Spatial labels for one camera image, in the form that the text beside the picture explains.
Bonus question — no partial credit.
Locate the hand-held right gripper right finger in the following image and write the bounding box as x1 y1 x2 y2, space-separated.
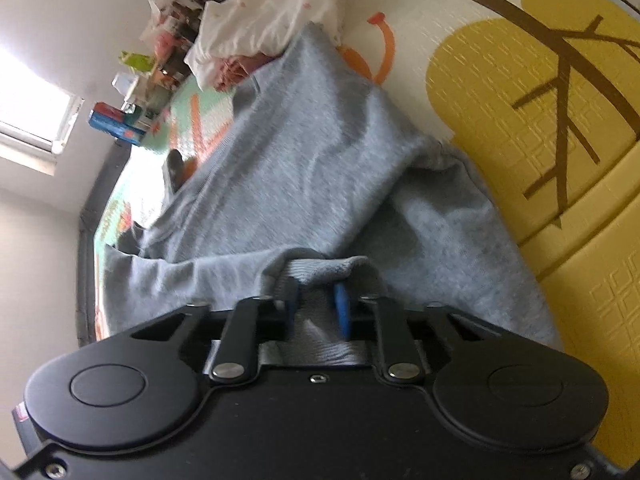
332 281 506 386

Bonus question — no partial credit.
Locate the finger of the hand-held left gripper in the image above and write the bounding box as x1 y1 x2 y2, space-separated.
116 221 151 257
165 151 187 196

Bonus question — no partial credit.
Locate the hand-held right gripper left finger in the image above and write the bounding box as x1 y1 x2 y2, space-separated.
131 280 301 386

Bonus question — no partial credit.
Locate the grey sweatshirt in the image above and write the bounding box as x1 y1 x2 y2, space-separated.
102 22 563 368

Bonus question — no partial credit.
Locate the grey playpen fence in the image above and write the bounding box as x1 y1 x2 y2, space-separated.
75 142 133 348

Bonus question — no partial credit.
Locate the blue drink can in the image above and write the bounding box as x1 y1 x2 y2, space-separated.
89 102 147 147

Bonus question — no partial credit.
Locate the pink patterned cloth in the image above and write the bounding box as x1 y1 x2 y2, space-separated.
212 52 273 92

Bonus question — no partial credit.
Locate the green white packet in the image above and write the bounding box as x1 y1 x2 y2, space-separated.
119 51 153 73

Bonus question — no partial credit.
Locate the pink plastic bag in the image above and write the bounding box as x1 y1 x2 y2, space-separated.
155 30 186 56

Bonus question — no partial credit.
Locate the bright window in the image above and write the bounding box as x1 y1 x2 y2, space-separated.
0 47 85 177

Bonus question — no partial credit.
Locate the white crumpled garment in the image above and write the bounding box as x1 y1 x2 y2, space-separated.
184 0 351 86

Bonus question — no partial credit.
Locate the printed foam play mat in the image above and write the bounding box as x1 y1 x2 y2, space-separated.
82 0 640 471

